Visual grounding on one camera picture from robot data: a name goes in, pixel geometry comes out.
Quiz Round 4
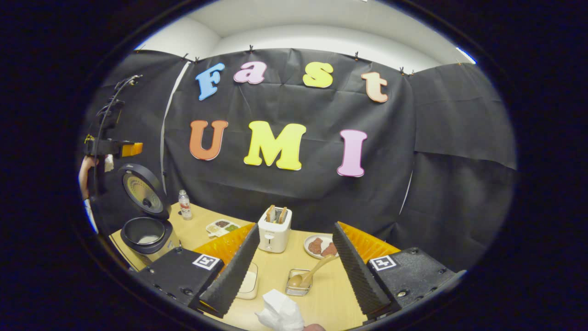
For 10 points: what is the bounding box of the white divided grain dish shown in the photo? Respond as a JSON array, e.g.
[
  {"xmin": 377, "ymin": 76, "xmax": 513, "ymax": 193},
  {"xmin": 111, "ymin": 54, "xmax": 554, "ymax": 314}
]
[{"xmin": 206, "ymin": 219, "xmax": 240, "ymax": 238}]

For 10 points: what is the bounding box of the black backdrop cloth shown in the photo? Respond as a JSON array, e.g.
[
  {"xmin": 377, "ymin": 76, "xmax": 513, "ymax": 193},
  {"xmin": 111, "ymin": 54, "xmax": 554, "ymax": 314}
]
[{"xmin": 80, "ymin": 48, "xmax": 517, "ymax": 274}]

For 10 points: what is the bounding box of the clear container of rice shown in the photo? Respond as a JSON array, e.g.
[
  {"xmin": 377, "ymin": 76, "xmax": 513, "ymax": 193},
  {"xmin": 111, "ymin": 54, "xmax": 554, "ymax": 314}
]
[{"xmin": 237, "ymin": 262, "xmax": 259, "ymax": 300}]

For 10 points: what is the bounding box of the ceiling light panel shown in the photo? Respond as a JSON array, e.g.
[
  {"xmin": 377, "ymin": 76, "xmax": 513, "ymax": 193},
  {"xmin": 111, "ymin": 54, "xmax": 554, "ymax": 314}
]
[{"xmin": 456, "ymin": 46, "xmax": 477, "ymax": 65}]

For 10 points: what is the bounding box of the small clear water bottle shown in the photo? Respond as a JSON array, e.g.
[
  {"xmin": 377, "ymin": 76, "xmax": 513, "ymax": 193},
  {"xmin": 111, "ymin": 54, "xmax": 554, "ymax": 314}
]
[{"xmin": 178, "ymin": 190, "xmax": 192, "ymax": 220}]

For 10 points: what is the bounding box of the round plate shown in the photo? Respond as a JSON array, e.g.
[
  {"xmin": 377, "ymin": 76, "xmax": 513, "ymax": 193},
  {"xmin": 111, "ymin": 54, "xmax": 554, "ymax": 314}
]
[{"xmin": 304, "ymin": 234, "xmax": 340, "ymax": 259}]

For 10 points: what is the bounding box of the dark grey rice cooker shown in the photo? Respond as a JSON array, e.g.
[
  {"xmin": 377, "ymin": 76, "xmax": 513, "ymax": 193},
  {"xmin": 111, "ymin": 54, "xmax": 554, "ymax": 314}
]
[{"xmin": 118, "ymin": 163, "xmax": 181, "ymax": 266}]

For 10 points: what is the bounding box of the white toaster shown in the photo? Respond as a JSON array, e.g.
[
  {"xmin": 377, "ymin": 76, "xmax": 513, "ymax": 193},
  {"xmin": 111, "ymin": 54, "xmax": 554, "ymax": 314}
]
[{"xmin": 257, "ymin": 205, "xmax": 293, "ymax": 253}]

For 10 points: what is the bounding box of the wooden spoon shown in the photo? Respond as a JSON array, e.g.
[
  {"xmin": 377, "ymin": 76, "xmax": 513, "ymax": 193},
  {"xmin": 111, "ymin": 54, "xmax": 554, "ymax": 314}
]
[{"xmin": 288, "ymin": 254, "xmax": 339, "ymax": 289}]

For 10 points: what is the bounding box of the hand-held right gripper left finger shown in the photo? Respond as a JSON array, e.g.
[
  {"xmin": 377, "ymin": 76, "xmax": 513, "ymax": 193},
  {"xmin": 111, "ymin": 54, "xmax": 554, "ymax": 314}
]
[{"xmin": 130, "ymin": 223, "xmax": 261, "ymax": 319}]

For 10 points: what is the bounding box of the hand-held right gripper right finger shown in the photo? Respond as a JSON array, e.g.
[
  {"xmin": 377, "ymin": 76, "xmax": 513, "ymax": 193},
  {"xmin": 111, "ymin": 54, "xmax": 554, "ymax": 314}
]
[{"xmin": 332, "ymin": 222, "xmax": 467, "ymax": 321}]

